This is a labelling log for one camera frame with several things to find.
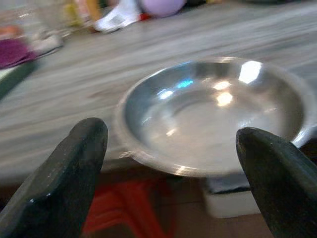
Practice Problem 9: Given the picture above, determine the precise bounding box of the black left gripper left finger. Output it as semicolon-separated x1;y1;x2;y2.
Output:
0;117;108;238

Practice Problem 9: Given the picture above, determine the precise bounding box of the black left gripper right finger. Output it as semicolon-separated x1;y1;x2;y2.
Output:
235;127;317;238

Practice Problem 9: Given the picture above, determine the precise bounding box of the white plastic storage bin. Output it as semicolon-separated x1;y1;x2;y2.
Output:
203;173;263;219

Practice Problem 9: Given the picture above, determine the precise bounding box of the red plastic stool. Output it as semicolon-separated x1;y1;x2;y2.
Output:
83;179;174;238

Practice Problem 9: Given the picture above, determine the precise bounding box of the stainless steel bowl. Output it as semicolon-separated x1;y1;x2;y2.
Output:
112;56;317;178

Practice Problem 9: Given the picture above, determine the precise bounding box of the dark wooden table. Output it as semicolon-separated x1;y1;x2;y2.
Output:
0;2;317;189

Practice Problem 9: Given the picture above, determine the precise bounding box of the green-edged placemat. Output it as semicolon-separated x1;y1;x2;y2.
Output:
0;59;40;100

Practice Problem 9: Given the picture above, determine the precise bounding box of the purple cloth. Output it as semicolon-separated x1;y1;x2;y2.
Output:
0;38;38;69

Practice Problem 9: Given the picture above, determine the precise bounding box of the clear glass cup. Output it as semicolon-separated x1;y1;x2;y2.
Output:
22;0;75;54

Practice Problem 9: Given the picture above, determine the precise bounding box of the white paper packet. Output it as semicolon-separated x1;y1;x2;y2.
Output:
94;0;143;33

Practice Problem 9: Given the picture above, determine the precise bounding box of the lilac round object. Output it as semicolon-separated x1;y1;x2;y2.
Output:
140;0;186;18

